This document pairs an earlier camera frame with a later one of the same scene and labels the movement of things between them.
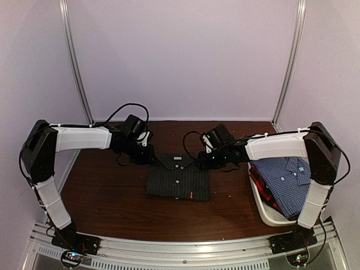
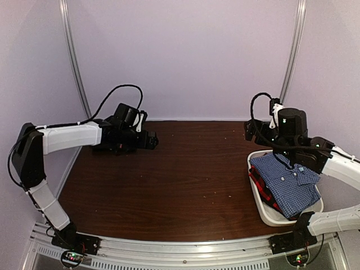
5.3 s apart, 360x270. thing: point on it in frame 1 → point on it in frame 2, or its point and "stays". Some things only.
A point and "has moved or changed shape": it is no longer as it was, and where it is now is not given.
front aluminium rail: (325, 253) stays
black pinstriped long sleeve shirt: (178, 176) has moved or changed shape
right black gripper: (205, 165) → (261, 138)
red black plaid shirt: (265, 193) stays
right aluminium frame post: (292, 52) stays
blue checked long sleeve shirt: (288, 179) stays
